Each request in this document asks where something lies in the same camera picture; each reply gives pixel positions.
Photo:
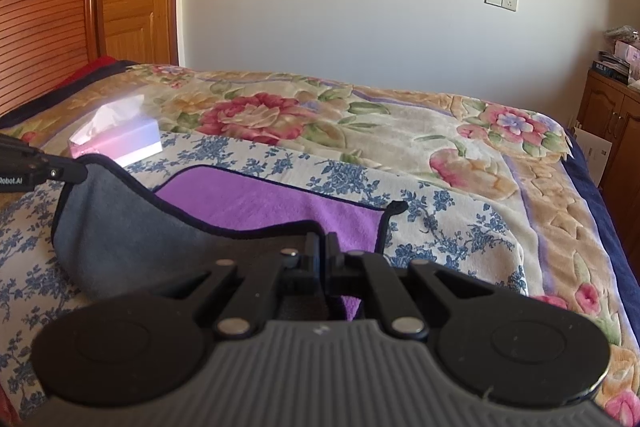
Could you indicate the blue floral white sheet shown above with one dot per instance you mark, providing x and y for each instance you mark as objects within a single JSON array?
[{"x": 450, "y": 232}]

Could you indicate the white tissue box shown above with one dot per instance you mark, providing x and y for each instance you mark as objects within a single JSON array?
[{"x": 131, "y": 141}]

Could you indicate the white flat board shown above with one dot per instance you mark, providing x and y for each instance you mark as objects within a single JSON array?
[{"x": 592, "y": 152}]

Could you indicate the purple and grey towel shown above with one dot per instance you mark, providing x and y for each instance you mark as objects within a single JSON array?
[{"x": 260, "y": 203}]

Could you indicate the pink box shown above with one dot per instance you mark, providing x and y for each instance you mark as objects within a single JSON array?
[{"x": 629, "y": 56}]

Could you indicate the red cloth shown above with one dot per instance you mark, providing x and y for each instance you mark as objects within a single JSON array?
[{"x": 82, "y": 74}]

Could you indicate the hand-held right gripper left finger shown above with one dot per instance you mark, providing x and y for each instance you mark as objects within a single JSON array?
[{"x": 312, "y": 259}]

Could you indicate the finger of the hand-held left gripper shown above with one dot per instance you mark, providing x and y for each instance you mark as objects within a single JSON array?
[{"x": 67, "y": 171}]

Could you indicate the wooden headboard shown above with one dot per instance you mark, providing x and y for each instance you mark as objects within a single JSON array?
[{"x": 42, "y": 7}]

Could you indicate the floral plush blanket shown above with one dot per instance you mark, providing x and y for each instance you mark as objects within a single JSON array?
[{"x": 400, "y": 137}]

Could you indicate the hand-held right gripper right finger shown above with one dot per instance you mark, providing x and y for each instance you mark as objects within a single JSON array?
[{"x": 334, "y": 263}]

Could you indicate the dark cluttered bundle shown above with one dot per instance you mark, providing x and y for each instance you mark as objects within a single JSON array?
[{"x": 622, "y": 34}]

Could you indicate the white wall socket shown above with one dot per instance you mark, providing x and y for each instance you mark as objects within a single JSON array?
[{"x": 510, "y": 1}]

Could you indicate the wooden cabinet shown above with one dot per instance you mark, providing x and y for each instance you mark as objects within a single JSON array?
[{"x": 617, "y": 132}]

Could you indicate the stack of books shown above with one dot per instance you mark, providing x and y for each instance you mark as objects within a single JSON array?
[{"x": 611, "y": 66}]

